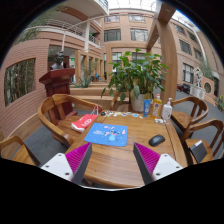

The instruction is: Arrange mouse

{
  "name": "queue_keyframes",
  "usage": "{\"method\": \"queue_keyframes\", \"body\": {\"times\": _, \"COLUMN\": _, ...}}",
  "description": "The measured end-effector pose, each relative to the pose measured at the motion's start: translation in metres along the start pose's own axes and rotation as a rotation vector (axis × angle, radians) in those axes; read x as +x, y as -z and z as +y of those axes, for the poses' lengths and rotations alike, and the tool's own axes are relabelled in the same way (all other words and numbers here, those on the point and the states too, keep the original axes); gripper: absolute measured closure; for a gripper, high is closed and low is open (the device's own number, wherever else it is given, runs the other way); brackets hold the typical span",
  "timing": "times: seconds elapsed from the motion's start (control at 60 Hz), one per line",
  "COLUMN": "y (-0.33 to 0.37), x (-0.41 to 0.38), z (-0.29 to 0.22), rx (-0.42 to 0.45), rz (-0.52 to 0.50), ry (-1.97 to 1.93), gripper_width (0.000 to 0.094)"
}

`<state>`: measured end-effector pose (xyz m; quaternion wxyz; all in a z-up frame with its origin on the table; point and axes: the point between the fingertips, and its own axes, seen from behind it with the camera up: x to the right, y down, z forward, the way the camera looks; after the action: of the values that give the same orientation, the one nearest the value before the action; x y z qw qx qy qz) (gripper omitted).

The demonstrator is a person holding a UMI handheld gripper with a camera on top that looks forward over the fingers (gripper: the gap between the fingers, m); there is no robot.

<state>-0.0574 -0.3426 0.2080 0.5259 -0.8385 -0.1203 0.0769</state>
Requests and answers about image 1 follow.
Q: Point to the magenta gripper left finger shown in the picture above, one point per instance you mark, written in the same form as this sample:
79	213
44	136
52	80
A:
70	166

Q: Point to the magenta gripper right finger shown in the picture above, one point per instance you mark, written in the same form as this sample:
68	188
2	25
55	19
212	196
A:
154	166

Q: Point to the black computer mouse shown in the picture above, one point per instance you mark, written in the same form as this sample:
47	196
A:
156	140

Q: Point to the blue cartoon mouse pad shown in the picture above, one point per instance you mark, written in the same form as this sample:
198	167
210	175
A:
107	134

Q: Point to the red and white bag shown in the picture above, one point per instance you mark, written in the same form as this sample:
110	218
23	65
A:
83	122

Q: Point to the wooden armchair left near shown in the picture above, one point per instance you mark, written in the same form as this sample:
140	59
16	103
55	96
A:
55	118

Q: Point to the wooden armchair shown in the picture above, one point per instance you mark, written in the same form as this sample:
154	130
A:
55	118
182	119
211	148

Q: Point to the black notebook on chair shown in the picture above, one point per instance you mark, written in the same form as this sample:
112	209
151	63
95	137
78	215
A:
198	150

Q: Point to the wooden armchair far right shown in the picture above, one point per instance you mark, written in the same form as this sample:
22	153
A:
182	119

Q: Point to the white pump bottle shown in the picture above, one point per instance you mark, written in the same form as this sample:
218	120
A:
167	110

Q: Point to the yellow labelled bottle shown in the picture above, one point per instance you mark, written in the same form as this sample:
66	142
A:
157	103

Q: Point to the blue tube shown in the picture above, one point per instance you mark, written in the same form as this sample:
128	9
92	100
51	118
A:
147	103

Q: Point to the wooden chair front left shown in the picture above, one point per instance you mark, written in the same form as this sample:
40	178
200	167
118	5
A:
14	149

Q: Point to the wooden armchair near right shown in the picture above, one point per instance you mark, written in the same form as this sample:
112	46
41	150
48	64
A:
211	148

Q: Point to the green potted plant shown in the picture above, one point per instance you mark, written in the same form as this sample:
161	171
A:
134	78

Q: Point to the dark bust statue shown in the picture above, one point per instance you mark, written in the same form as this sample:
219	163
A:
58	61

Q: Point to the wooden pillar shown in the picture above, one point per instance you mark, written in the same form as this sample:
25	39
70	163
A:
160	29

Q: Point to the dark red wooden pedestal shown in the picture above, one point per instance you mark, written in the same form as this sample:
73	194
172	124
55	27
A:
58	82

